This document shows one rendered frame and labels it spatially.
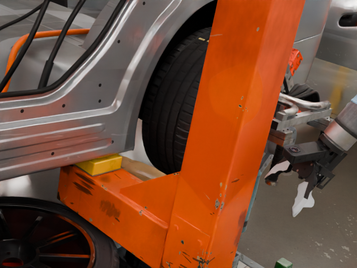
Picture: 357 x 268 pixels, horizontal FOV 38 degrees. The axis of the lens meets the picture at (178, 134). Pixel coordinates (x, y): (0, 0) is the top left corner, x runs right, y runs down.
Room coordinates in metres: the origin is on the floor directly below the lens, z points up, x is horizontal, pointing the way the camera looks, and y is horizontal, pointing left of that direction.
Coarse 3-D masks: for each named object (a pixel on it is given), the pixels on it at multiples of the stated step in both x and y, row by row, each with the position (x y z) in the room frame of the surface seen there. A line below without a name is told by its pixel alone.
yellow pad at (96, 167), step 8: (96, 160) 1.60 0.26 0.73; (104, 160) 1.61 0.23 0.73; (112, 160) 1.64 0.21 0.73; (120, 160) 1.67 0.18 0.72; (80, 168) 1.60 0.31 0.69; (88, 168) 1.58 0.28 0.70; (96, 168) 1.58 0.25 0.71; (104, 168) 1.61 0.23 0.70; (112, 168) 1.64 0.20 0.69; (120, 168) 1.67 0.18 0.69
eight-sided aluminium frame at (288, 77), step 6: (288, 66) 2.02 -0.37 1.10; (288, 72) 2.04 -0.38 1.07; (288, 78) 2.05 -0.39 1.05; (288, 84) 2.06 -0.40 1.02; (282, 90) 2.12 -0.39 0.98; (288, 90) 2.08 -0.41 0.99; (276, 108) 2.15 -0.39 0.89; (282, 108) 2.16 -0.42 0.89; (264, 156) 2.07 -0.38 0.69; (270, 156) 2.09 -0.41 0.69; (264, 162) 2.05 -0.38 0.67; (264, 168) 2.06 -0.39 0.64
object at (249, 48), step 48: (240, 0) 1.30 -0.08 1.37; (288, 0) 1.30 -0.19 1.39; (240, 48) 1.28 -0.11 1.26; (288, 48) 1.35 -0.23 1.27; (240, 96) 1.26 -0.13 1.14; (192, 144) 1.32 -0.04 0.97; (240, 144) 1.26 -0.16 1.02; (192, 192) 1.30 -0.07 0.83; (240, 192) 1.31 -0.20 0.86; (192, 240) 1.27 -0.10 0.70
